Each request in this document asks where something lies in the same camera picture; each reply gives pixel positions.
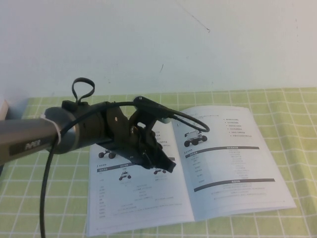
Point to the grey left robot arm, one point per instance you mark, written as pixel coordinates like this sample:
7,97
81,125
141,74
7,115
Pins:
32,136

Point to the white product catalogue book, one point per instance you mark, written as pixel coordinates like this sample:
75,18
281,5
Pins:
223,173

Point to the black left camera mount bracket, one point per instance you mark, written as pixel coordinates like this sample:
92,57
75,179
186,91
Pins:
143,124

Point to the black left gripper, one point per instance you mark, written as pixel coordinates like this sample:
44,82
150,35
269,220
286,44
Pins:
133,151

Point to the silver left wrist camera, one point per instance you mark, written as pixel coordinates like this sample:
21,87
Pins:
153,106

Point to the beige board edge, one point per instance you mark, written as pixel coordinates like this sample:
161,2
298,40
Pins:
3,109

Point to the green white checkered tablecloth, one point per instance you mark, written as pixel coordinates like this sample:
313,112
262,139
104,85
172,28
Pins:
292,119

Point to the white zip tie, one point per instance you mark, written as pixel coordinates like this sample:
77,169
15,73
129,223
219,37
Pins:
58,134

